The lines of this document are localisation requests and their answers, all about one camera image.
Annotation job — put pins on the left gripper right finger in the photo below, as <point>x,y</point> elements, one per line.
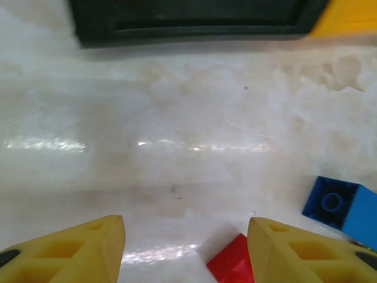
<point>309,259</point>

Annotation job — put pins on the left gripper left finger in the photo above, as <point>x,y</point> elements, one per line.
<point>59,256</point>

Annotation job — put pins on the small blue lego brick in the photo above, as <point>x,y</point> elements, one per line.
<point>332,203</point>

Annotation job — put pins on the long red lego brick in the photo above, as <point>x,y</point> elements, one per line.
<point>232,262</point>

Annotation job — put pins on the yellow plastic bin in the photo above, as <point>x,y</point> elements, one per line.
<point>347,17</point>

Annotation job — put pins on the black plastic bin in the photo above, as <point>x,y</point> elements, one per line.
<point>188,32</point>

